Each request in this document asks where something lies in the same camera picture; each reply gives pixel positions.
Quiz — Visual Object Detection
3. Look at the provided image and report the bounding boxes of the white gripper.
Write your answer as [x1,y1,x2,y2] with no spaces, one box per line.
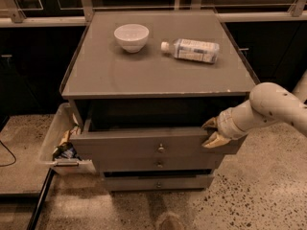
[201,107,248,149]

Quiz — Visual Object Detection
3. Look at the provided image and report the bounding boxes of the grey top drawer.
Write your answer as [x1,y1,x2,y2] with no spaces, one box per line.
[71,127,245,160]

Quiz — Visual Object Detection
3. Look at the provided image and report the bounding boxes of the grey drawer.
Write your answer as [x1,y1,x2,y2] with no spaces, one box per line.
[103,174,214,192]
[94,153,224,173]
[71,127,245,160]

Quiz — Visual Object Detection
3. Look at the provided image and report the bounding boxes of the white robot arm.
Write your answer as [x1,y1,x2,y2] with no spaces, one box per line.
[202,71,307,149]

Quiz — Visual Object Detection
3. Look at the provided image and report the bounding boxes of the grey bottom drawer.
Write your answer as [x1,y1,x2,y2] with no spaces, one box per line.
[103,174,214,192]

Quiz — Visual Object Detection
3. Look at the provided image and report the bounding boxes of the grey drawer cabinet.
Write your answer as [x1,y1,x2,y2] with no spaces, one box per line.
[61,11,259,179]

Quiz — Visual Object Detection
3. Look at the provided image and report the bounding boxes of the grey middle drawer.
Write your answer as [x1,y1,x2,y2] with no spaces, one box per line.
[94,153,224,173]

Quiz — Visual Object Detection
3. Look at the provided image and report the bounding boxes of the clear plastic water bottle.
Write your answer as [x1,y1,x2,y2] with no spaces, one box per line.
[160,38,220,64]

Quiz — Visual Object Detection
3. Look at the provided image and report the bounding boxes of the white ceramic bowl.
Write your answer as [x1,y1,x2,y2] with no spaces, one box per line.
[113,24,150,53]

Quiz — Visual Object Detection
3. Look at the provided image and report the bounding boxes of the snack packets in bin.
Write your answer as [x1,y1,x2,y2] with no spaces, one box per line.
[53,126,81,160]

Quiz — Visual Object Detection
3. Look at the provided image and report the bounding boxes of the clear plastic storage bin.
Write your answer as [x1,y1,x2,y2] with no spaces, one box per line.
[39,103,96,175]

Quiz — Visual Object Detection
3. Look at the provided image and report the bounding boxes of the metal railing frame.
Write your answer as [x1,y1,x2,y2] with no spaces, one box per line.
[0,0,307,24]

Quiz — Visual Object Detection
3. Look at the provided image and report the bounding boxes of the black cable on floor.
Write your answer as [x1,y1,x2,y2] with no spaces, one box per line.
[0,140,17,168]

